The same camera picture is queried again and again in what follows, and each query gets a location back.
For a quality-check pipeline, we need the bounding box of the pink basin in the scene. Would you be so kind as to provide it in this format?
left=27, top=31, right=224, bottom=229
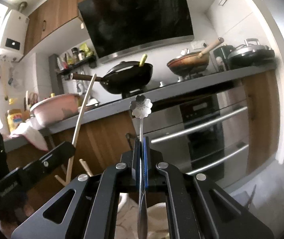
left=30, top=93, right=80, bottom=127

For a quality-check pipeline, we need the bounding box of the black wok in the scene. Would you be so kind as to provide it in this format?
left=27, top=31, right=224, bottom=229
left=68, top=53, right=154, bottom=95

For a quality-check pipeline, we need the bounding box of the spice shelf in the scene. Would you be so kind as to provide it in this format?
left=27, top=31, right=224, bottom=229
left=49, top=42, right=97, bottom=76

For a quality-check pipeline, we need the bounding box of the wooden chopstick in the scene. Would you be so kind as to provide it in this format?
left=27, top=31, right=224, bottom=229
left=54, top=175, right=67, bottom=187
left=79, top=159, right=93, bottom=177
left=65, top=73, right=97, bottom=185

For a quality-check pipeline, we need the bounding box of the black range hood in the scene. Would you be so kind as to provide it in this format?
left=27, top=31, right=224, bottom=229
left=78, top=0, right=194, bottom=61

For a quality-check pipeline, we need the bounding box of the stainless steel oven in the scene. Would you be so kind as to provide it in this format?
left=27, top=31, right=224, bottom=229
left=143, top=87, right=249, bottom=188

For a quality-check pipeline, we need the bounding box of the brown frying pan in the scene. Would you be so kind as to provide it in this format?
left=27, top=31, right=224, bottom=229
left=166, top=37, right=225, bottom=77

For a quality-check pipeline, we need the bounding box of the silver flower spoon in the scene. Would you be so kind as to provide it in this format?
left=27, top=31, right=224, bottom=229
left=130, top=95, right=153, bottom=238

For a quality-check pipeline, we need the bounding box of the white water heater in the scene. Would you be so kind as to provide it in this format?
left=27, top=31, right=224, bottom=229
left=0, top=1, right=29, bottom=61

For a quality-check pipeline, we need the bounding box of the black lidded griddle pan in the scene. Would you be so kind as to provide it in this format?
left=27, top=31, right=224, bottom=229
left=227, top=38, right=275, bottom=70

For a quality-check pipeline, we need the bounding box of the dark green kettle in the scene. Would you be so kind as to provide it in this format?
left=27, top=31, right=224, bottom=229
left=213, top=44, right=235, bottom=71

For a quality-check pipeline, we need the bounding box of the white pink towel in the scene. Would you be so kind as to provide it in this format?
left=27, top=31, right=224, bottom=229
left=9, top=122, right=48, bottom=152

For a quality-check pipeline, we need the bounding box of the yellow bottle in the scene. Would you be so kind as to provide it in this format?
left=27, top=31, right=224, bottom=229
left=7, top=109, right=23, bottom=132

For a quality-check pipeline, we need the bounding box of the white floral ceramic utensil holder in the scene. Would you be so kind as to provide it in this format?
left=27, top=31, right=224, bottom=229
left=115, top=192, right=170, bottom=239

